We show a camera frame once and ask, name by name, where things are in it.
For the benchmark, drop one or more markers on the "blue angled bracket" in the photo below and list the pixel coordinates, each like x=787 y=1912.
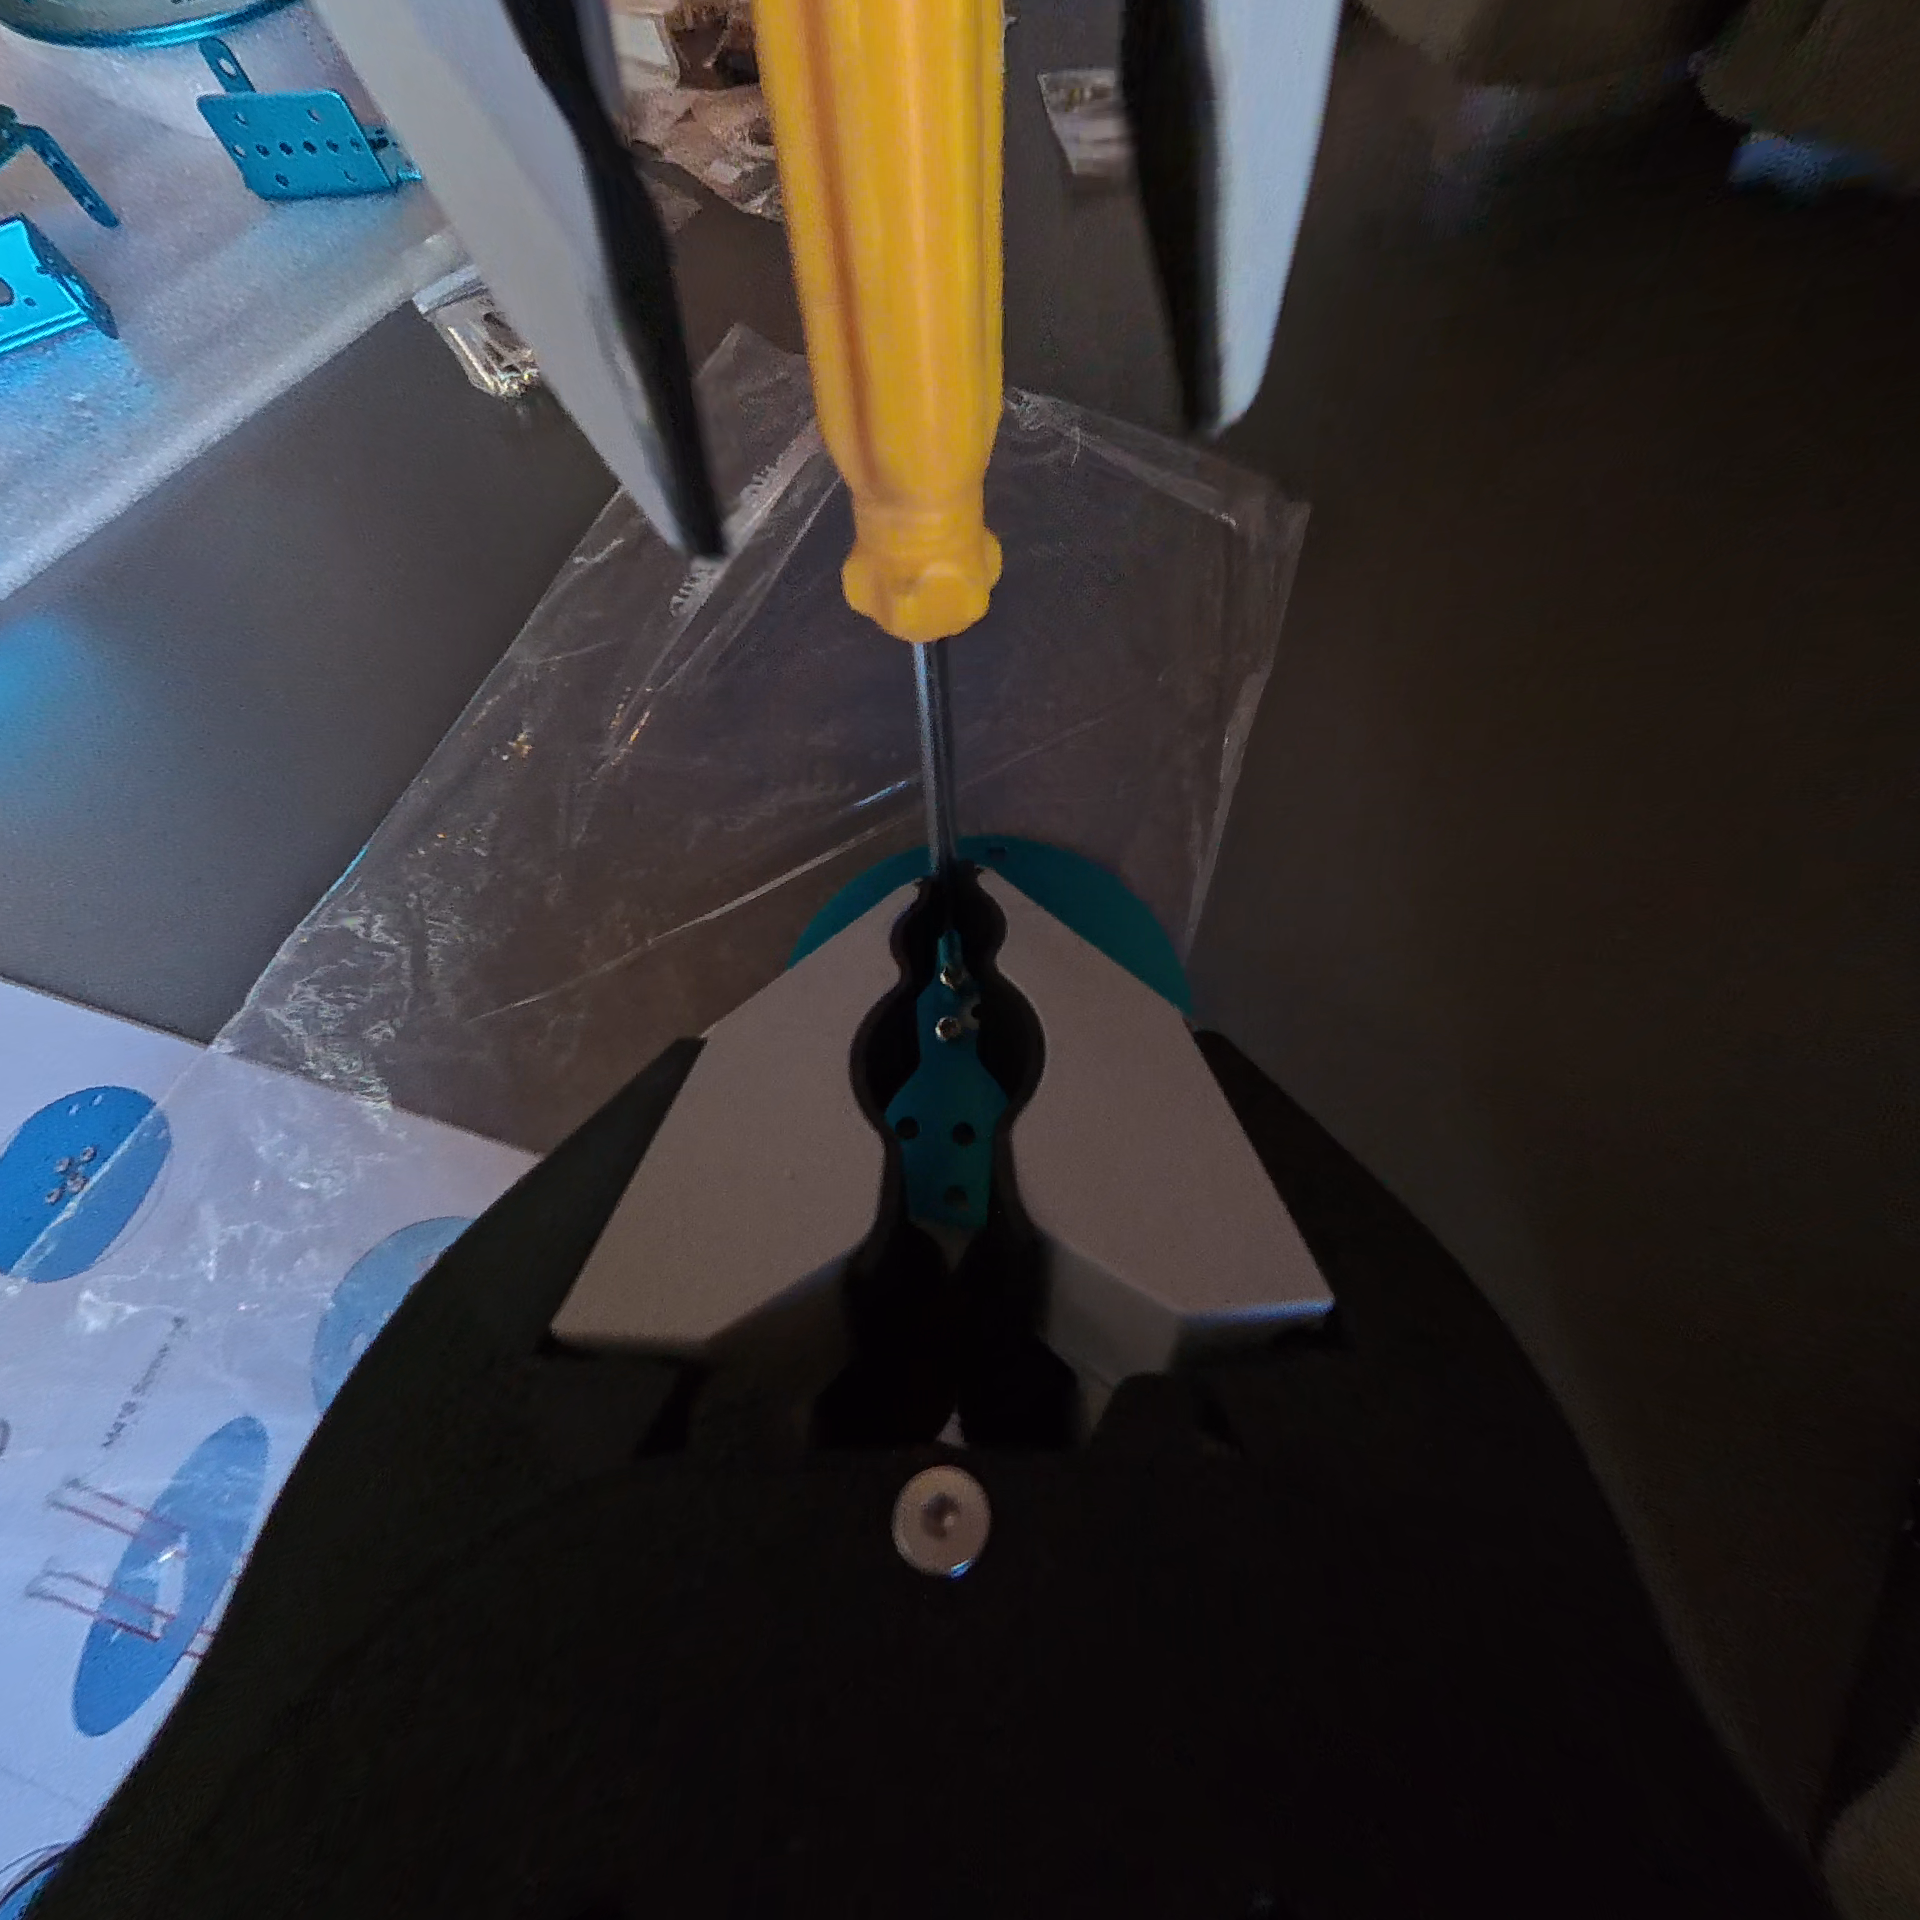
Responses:
x=43 y=163

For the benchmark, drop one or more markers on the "white foam sheet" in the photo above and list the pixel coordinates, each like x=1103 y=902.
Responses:
x=180 y=328

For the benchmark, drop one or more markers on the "pile of small screw bags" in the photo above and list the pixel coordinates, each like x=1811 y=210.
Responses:
x=703 y=137

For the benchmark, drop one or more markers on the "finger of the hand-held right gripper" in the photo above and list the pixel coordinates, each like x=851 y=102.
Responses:
x=495 y=178
x=1259 y=150

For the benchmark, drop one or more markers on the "blue round metal disc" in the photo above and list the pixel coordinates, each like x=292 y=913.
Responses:
x=945 y=1156

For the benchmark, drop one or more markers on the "white assembly instruction sheet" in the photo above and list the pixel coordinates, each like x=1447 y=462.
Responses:
x=43 y=1050

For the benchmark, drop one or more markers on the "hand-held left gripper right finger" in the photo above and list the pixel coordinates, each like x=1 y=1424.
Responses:
x=1170 y=1171

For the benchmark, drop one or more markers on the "wide blue perforated bracket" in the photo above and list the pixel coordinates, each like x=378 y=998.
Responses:
x=292 y=142

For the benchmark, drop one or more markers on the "single clear hardware bag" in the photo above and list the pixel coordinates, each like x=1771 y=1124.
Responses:
x=1087 y=126

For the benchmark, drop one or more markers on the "clear plastic bag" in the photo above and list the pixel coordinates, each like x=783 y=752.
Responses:
x=599 y=840

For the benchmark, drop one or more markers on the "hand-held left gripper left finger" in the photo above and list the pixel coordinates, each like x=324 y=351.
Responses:
x=736 y=1183

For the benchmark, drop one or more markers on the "small blue U bracket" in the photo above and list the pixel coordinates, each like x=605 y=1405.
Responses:
x=43 y=300

